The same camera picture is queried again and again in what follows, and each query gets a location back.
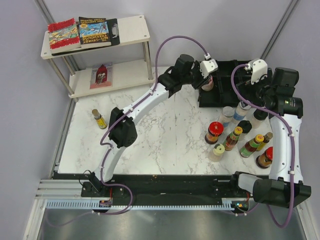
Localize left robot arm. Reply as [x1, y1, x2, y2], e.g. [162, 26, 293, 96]
[81, 54, 217, 198]

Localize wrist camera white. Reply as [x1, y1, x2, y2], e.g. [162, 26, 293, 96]
[245, 58, 268, 85]
[199, 59, 218, 79]

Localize blue label clear jar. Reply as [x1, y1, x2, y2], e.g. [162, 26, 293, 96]
[231, 101, 252, 125]

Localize red cover book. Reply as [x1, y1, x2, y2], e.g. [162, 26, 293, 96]
[47, 18, 81, 54]

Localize green label sauce bottle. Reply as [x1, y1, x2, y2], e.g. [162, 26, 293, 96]
[239, 134, 264, 158]

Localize yellow lid spice jar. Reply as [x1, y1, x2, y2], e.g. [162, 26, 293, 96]
[208, 143, 225, 162]

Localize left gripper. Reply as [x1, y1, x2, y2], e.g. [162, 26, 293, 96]
[182, 62, 212, 91]

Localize brown cap small bottle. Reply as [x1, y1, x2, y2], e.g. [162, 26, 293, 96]
[256, 132, 273, 151]

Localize small yellow label bottle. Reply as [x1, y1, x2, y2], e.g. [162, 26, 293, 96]
[91, 109, 108, 129]

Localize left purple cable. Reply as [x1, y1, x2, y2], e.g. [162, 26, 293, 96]
[44, 35, 211, 227]

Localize pink book on lower shelf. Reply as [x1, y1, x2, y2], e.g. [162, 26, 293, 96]
[89, 62, 113, 89]

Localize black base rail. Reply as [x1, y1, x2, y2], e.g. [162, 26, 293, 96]
[81, 174, 253, 208]

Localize black lid clear jar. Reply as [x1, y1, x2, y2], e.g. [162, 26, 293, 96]
[249, 109, 268, 129]

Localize pink lid spice jar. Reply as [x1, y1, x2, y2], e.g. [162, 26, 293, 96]
[201, 76, 214, 92]

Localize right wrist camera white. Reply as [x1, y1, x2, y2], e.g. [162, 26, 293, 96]
[245, 58, 268, 85]

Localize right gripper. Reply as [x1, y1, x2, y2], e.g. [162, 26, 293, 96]
[236, 68, 277, 108]

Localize clear jar grey lid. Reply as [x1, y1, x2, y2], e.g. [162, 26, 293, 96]
[218, 106, 235, 128]

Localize white two-tier shelf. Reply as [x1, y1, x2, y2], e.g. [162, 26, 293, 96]
[40, 15, 154, 99]

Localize yellow cap sauce bottle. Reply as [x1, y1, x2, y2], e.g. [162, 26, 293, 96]
[222, 126, 243, 151]

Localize white cable duct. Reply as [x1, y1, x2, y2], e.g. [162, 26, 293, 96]
[45, 199, 249, 212]

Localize black cover treehouse book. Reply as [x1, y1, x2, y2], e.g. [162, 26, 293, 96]
[78, 17, 112, 49]

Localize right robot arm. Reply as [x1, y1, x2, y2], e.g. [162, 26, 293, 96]
[229, 64, 312, 208]

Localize red lid sauce jar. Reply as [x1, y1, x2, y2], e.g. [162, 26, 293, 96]
[205, 121, 224, 145]

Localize black compartment organizer tray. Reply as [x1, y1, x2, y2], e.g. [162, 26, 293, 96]
[197, 59, 252, 108]

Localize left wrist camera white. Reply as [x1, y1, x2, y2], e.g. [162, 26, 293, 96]
[199, 59, 218, 79]

